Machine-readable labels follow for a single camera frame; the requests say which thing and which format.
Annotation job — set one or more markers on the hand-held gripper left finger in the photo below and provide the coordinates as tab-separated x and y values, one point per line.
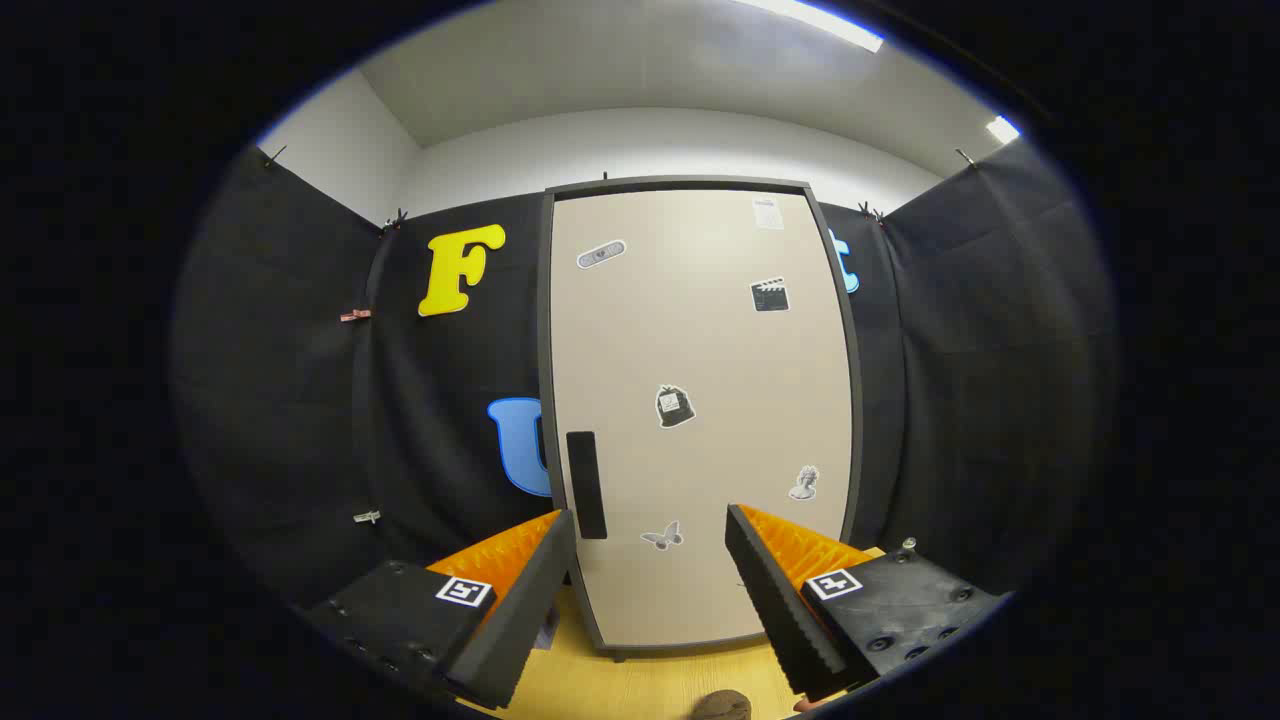
530	620

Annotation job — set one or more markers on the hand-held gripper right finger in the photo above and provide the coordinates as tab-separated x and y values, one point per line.
780	620

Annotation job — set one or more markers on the brown fuzzy shoe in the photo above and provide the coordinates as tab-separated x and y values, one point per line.
722	706

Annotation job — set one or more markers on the grey shoe cabinet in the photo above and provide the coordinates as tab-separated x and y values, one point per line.
545	330

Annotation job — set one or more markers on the black backdrop cloth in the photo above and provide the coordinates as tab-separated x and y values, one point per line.
280	350

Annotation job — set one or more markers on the small ceiling light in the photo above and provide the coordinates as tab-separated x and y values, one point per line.
1003	128

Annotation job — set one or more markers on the long ceiling light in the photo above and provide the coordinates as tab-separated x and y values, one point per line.
810	22

